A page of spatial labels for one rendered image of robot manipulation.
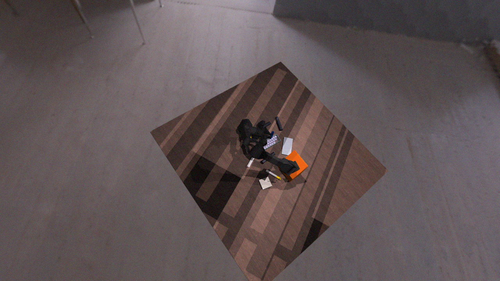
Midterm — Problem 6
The small grey keyboard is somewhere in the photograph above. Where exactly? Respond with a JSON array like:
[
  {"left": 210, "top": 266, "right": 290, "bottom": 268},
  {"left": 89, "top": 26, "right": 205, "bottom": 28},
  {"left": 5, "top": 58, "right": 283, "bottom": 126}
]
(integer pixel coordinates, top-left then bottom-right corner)
[{"left": 264, "top": 134, "right": 281, "bottom": 150}]

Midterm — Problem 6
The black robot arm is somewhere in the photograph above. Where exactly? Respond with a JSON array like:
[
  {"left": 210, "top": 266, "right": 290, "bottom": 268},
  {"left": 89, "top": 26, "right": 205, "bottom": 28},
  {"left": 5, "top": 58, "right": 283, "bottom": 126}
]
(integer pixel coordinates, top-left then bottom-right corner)
[{"left": 237, "top": 119, "right": 300, "bottom": 176}]

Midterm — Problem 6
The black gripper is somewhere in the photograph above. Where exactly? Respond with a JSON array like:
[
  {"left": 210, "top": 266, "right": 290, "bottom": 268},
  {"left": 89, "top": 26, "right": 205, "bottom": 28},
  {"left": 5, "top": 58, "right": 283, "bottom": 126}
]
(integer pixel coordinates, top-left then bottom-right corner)
[{"left": 253, "top": 120, "right": 272, "bottom": 147}]

